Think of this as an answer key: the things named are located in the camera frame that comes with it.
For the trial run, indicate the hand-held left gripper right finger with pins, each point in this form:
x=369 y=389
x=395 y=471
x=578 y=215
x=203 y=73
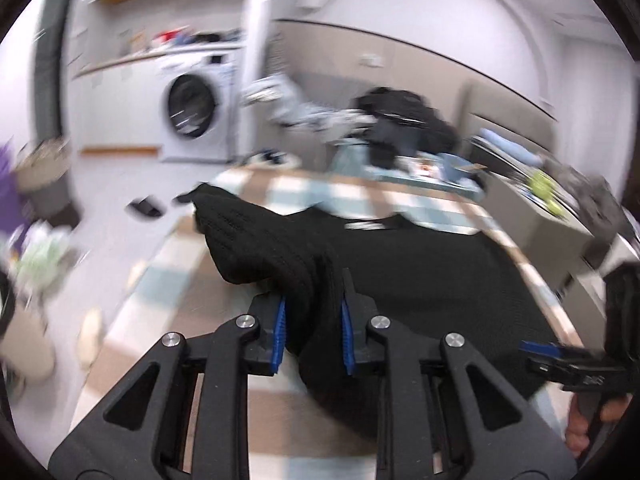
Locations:
x=347 y=340

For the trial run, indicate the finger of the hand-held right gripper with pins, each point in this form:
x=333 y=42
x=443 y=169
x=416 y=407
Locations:
x=540 y=346
x=547 y=370

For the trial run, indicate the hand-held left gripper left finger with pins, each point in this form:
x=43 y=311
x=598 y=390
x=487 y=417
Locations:
x=279 y=335

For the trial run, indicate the black knit sweater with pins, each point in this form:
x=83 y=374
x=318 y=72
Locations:
x=450 y=285

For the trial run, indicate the grey clothes pile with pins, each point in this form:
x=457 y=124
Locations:
x=300 y=110

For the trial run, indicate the pile of dark clothes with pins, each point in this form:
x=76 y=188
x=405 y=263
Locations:
x=405 y=120

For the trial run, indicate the person's right hand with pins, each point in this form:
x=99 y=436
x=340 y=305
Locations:
x=580 y=427

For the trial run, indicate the cardboard box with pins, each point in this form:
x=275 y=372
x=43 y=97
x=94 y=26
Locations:
x=540 y=235

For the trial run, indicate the checked tablecloth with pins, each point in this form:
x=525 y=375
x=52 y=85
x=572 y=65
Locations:
x=300 y=190

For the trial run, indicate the green toy figure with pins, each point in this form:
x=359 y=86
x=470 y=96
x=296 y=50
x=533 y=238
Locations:
x=545 y=190

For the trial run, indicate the black slipper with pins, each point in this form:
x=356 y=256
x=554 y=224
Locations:
x=145 y=207

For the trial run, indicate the beige slipper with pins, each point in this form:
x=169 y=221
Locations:
x=91 y=340

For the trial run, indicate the light blue pillow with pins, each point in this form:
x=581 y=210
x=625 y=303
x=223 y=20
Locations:
x=510 y=147

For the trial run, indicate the white washing machine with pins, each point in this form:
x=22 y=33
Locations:
x=195 y=105

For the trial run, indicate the white plastic bag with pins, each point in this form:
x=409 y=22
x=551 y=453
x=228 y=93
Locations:
x=42 y=255

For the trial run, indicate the white kitchen counter cabinets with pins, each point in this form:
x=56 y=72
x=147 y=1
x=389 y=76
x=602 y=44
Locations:
x=120 y=105

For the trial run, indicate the woven basket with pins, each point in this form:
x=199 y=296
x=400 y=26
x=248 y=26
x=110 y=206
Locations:
x=45 y=180

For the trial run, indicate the purple bag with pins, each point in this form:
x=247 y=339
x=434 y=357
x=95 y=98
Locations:
x=7 y=180

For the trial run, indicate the dark glass door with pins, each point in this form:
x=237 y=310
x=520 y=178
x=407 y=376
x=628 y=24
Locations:
x=52 y=60

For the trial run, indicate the wall outlet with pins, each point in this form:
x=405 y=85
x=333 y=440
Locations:
x=372 y=61

